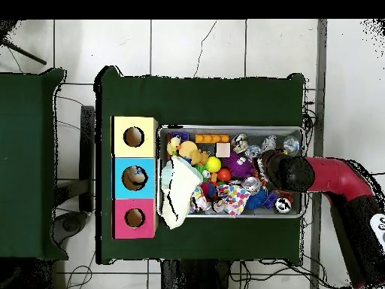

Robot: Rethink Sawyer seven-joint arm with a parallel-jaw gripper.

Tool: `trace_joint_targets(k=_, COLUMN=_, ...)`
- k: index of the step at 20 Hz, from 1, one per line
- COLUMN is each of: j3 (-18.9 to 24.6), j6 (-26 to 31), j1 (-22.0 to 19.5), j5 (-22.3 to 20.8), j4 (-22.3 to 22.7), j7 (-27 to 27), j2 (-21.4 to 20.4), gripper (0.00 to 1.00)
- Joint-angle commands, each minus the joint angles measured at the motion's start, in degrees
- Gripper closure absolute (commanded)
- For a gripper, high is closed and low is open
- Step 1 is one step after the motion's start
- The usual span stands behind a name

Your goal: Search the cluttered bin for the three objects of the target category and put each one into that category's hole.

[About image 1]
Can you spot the cream knit cloth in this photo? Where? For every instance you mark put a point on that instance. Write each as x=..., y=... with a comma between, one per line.
x=180, y=189

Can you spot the open-top silver can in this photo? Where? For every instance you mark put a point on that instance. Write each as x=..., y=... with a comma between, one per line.
x=240, y=142

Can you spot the multicolour polka dot cloth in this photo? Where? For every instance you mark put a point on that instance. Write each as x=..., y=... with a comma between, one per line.
x=231, y=198

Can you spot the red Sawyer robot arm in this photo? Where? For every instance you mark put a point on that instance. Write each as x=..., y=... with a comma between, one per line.
x=337, y=180

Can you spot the shallow clear mesh bin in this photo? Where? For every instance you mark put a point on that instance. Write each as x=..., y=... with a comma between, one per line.
x=161, y=135

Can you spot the wooden box with three holes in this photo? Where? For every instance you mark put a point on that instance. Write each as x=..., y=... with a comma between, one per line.
x=133, y=164

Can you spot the orange foam duck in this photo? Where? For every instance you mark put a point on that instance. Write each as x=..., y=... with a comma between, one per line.
x=189, y=149

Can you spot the small yellow ball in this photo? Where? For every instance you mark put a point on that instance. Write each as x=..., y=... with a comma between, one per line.
x=213, y=164

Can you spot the small yellow rubber duck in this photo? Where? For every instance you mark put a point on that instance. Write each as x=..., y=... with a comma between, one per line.
x=173, y=145

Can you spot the orange toy brick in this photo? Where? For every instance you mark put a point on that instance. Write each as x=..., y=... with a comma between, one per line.
x=212, y=138

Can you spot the wooden cube block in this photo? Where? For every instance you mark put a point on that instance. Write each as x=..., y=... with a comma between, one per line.
x=222, y=150

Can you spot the mint green cloth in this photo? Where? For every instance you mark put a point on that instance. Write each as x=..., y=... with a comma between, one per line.
x=165, y=176

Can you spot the small orange ball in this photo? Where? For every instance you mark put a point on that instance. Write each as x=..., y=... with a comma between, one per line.
x=224, y=174

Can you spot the purple googly-eyed monster toy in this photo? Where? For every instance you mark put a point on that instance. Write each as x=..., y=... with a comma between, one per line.
x=239, y=165

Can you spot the crushed silver can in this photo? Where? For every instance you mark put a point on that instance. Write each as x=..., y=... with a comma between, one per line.
x=251, y=184

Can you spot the upright dark soda can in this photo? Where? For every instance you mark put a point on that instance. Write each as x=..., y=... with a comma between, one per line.
x=283, y=205

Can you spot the green cloth side table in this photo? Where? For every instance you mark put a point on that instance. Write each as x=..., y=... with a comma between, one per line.
x=30, y=174

